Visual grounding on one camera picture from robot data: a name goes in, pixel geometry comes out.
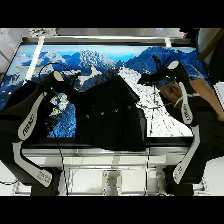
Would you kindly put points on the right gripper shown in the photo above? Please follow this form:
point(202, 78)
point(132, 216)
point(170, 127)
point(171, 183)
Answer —
point(156, 78)

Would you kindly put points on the black shirt with buttons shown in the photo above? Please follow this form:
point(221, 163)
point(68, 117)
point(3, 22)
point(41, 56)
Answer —
point(110, 113)

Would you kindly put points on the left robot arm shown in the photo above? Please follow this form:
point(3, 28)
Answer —
point(30, 121)

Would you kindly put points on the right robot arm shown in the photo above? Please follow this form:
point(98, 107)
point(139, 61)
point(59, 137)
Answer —
point(188, 113)

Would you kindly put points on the tan garment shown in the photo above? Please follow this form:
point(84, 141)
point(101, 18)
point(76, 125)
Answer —
point(208, 95)

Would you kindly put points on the silver frame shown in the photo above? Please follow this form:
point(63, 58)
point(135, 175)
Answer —
point(111, 181)

